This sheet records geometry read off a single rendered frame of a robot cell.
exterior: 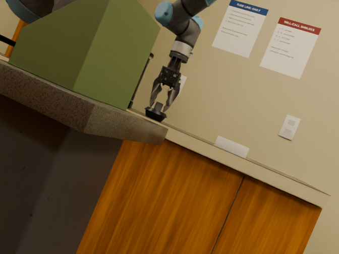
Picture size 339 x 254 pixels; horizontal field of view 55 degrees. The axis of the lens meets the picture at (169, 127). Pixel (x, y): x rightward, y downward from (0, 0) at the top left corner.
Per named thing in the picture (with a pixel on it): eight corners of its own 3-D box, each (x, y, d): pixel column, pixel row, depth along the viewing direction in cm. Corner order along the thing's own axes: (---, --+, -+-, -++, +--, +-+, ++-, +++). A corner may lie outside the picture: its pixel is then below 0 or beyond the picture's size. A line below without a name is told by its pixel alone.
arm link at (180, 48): (174, 44, 124) (194, 52, 124) (169, 55, 124) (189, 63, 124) (173, 38, 117) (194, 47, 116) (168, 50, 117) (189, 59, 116)
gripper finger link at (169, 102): (161, 111, 117) (167, 86, 117) (163, 112, 123) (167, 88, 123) (170, 113, 117) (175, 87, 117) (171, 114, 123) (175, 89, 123)
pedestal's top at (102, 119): (82, 133, 41) (95, 104, 41) (-82, 54, 50) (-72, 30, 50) (161, 145, 71) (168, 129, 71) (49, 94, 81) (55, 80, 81)
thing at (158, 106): (165, 123, 127) (171, 108, 127) (163, 123, 118) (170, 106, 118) (143, 114, 128) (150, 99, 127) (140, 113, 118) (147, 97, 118)
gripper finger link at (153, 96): (142, 101, 118) (157, 80, 117) (144, 102, 123) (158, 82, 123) (149, 106, 117) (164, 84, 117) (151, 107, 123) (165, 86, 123)
